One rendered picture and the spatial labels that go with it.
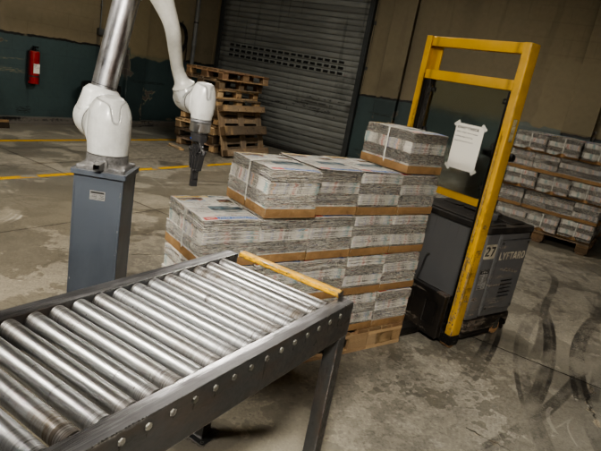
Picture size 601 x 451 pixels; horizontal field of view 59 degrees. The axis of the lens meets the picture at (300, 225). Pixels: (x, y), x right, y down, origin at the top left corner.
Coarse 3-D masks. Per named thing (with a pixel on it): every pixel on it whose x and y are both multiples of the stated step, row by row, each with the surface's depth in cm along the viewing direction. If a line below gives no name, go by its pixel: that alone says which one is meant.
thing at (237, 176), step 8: (240, 152) 262; (248, 152) 266; (240, 160) 259; (248, 160) 252; (232, 168) 265; (240, 168) 258; (232, 176) 264; (240, 176) 258; (232, 184) 264; (240, 184) 257; (240, 192) 258
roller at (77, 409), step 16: (0, 336) 122; (0, 352) 117; (16, 352) 117; (16, 368) 113; (32, 368) 112; (32, 384) 110; (48, 384) 109; (64, 384) 109; (48, 400) 107; (64, 400) 105; (80, 400) 105; (64, 416) 105; (80, 416) 102; (96, 416) 102
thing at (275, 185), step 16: (256, 176) 246; (272, 176) 236; (288, 176) 240; (304, 176) 246; (320, 176) 251; (256, 192) 246; (272, 192) 240; (288, 192) 244; (304, 192) 249; (272, 208) 242; (288, 208) 247; (304, 208) 253
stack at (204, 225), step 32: (192, 224) 234; (224, 224) 231; (256, 224) 241; (288, 224) 253; (320, 224) 265; (352, 224) 278; (384, 224) 292; (352, 256) 287; (384, 256) 300; (352, 320) 303
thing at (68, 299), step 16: (208, 256) 193; (224, 256) 196; (144, 272) 169; (160, 272) 172; (176, 272) 175; (96, 288) 153; (112, 288) 154; (128, 288) 159; (32, 304) 138; (48, 304) 139; (64, 304) 142; (0, 320) 128
